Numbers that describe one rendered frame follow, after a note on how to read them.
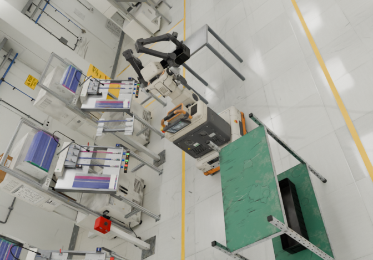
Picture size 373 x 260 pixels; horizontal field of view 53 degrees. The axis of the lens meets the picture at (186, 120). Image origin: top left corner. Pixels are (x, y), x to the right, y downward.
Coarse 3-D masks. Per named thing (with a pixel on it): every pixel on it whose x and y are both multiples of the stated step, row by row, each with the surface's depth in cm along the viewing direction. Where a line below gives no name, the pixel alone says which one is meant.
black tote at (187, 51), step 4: (184, 44) 428; (188, 48) 431; (172, 52) 437; (176, 52) 437; (180, 52) 437; (184, 52) 419; (188, 52) 426; (180, 56) 420; (184, 56) 420; (188, 56) 422; (164, 60) 446; (176, 60) 425; (180, 60) 425; (184, 60) 425; (164, 64) 450; (168, 64) 429; (180, 64) 429; (164, 68) 433
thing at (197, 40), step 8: (200, 32) 493; (184, 40) 516; (192, 40) 498; (200, 40) 479; (192, 48) 484; (200, 48) 472; (184, 64) 541; (192, 72) 551; (200, 80) 561; (192, 88) 523; (200, 96) 530
